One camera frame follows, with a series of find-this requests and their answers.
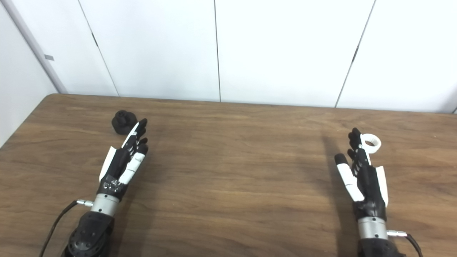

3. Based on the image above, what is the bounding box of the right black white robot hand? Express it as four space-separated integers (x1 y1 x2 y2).
334 128 389 221

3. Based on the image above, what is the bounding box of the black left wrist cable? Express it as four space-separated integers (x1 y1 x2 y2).
39 200 94 257

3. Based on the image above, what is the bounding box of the round black plastic part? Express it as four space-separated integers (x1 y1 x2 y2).
111 110 138 135

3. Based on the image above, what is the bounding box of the white plastic ring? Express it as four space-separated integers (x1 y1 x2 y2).
361 133 382 155

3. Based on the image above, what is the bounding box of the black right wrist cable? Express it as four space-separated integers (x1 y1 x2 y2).
387 230 423 257

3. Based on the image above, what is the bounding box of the gray wall corner post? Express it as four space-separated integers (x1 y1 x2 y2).
0 0 68 94

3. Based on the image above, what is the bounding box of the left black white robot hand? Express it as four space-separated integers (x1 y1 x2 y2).
97 119 149 201

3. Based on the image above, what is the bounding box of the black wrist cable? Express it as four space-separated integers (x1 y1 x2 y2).
387 230 423 257
39 200 94 257

